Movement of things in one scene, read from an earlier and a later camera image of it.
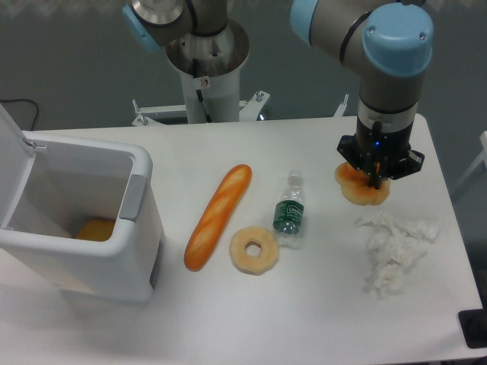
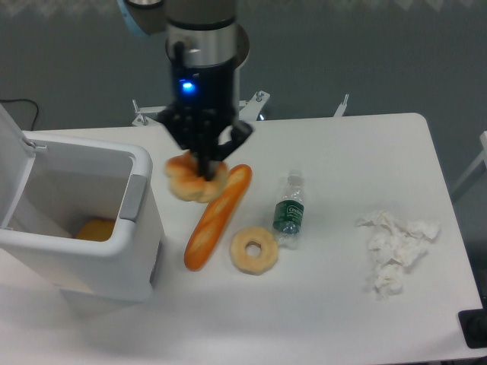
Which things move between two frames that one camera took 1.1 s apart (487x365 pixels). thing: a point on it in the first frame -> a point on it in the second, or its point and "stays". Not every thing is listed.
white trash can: [87, 223] stays
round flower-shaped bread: [355, 186] -> [186, 182]
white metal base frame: [249, 109] stays
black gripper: [380, 150] -> [202, 117]
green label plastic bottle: [289, 211] stays
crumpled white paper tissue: [394, 248] stays
